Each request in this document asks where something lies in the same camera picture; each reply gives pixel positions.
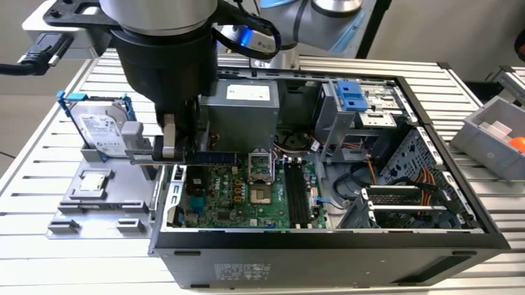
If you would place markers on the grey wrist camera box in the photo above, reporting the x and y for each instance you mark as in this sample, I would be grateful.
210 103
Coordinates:
88 43

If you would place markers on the white block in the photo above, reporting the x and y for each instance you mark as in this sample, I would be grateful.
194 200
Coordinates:
494 129

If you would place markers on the grey plastic bin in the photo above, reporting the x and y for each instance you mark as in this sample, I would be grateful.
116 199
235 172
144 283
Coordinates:
483 153

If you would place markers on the grey power supply unit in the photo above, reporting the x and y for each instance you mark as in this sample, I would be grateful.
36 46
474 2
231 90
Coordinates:
242 123

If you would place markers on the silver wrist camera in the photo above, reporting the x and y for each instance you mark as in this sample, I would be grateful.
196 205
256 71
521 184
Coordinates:
262 43

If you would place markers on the CPU socket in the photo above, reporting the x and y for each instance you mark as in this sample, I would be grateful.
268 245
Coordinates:
262 194

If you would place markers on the black frame post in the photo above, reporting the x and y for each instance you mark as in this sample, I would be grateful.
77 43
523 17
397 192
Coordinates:
375 27

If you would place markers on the black open PC case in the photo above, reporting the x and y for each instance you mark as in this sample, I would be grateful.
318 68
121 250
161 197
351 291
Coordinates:
287 255

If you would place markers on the RAM stick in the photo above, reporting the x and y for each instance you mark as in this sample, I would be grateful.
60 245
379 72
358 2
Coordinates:
100 209
216 158

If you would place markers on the metal slat side table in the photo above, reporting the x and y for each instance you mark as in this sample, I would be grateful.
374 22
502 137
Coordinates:
510 83

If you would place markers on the metal disk bay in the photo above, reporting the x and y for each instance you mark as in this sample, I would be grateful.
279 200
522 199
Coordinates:
393 190

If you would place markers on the grey parts rack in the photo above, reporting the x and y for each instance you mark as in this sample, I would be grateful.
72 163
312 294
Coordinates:
123 184

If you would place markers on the silver CPU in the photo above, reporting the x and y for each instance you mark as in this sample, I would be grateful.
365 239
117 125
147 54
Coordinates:
93 182

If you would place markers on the orange round object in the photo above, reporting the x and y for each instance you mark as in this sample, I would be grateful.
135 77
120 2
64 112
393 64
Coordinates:
517 144

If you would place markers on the green motherboard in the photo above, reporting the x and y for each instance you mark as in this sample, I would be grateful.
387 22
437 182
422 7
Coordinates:
220 196

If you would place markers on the blue plastic drive latch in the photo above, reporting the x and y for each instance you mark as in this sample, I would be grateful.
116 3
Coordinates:
350 98

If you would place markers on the RAM slot white latches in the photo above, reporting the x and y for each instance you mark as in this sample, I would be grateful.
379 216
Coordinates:
296 193
307 193

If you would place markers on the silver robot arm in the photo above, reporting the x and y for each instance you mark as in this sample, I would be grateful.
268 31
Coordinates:
163 12

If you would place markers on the hard disk in blue carrier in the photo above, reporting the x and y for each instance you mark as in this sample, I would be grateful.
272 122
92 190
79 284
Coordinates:
97 126

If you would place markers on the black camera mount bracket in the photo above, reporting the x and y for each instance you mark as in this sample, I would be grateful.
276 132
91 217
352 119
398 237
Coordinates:
71 17

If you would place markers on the grey metal drive cage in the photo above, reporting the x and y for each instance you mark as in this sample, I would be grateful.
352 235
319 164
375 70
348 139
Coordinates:
331 135

